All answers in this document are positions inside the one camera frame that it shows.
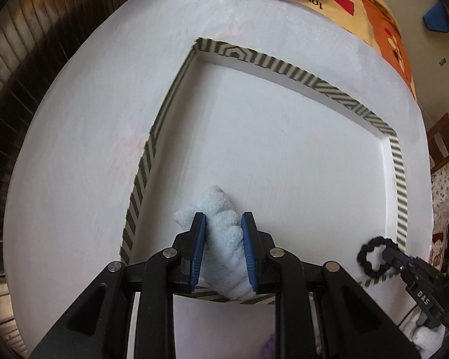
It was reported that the light blue fluffy scrunchie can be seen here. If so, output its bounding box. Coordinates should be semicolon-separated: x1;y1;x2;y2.
173;185;254;301

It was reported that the black scrunchie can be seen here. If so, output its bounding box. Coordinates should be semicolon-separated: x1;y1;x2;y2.
356;236;400;280

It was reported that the right white gloved hand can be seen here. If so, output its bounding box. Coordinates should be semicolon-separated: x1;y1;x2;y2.
400;314;445;359

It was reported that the striped shallow tray box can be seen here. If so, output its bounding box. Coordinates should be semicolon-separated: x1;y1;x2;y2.
120;38;408;288

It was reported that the floral fabric bundle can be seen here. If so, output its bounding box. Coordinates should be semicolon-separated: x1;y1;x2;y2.
431;163;449;232

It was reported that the wooden chair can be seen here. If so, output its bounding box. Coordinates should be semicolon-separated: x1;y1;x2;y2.
427;113;449;174

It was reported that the purple bead bracelet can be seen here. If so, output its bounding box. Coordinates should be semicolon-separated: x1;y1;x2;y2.
259;334;277;359

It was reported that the blue cloth on wall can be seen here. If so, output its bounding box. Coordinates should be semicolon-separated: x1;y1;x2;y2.
423;2;449;33

